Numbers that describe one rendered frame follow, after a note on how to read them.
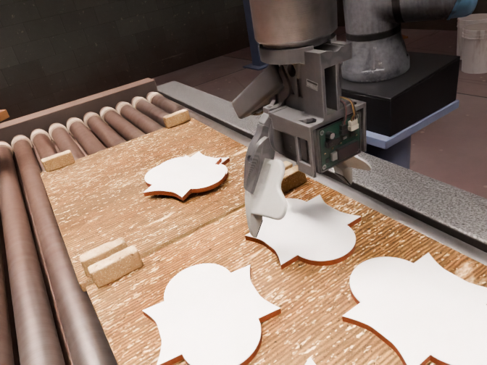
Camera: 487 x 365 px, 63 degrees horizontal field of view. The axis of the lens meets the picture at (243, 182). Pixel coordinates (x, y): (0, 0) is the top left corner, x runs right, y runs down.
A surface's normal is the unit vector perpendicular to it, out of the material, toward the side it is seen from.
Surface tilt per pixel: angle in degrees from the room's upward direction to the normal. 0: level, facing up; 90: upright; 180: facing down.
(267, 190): 57
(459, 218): 0
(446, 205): 0
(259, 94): 90
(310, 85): 90
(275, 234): 0
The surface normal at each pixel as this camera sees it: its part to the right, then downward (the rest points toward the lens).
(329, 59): 0.54, 0.35
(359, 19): -0.66, 0.53
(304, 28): 0.12, 0.50
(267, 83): -0.81, 0.41
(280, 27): -0.46, 0.51
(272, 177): -0.78, -0.13
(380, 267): -0.17, -0.85
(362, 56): -0.61, 0.28
